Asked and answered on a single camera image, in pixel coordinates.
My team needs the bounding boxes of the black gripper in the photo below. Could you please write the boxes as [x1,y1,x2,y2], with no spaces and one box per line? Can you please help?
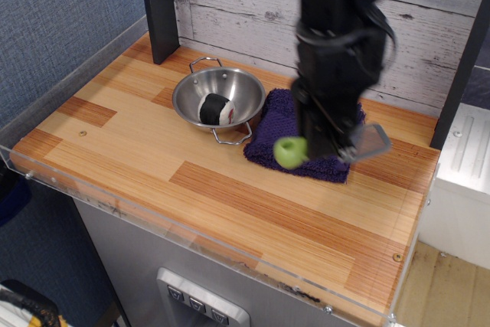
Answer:
[292,28,385,162]

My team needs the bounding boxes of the green handled grey spatula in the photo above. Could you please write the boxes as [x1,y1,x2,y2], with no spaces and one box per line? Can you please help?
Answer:
[273,123,392,169]

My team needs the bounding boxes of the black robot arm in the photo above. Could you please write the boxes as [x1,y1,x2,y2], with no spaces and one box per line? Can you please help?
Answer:
[291,0,397,163]

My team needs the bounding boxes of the purple folded towel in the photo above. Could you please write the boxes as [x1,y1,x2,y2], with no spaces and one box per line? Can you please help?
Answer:
[243,89,350,183]

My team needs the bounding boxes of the black white sushi roll toy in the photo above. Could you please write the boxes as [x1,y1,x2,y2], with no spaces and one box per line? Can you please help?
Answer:
[198,93,235,126]

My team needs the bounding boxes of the white side cabinet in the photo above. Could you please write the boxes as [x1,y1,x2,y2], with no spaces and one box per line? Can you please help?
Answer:
[419,103,489,269]

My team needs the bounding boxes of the silver dispenser button panel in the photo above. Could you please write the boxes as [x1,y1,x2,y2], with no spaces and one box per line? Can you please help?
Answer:
[156,267,250,326]

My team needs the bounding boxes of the silver toy fridge cabinet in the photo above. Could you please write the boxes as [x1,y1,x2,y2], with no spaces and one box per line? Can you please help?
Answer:
[76,201,394,326]

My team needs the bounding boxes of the clear acrylic table guard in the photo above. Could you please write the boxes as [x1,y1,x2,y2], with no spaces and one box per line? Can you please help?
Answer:
[1,20,439,325]

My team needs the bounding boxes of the yellow black object bottom left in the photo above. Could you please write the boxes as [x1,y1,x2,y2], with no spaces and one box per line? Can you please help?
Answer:
[1,289,70,327]

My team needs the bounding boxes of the steel bowl pan with handles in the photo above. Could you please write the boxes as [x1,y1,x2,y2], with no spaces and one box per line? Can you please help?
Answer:
[172,57,266,146]

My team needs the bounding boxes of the dark grey right post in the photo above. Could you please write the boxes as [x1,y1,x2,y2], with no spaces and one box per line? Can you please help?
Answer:
[430,0,489,150]

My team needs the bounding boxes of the dark grey post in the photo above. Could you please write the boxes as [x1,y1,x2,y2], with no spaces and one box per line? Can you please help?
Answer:
[430,0,489,150]
[144,0,180,64]

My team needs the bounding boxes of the dark grey left post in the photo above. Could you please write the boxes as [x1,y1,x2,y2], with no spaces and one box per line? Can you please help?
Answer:
[144,0,180,64]

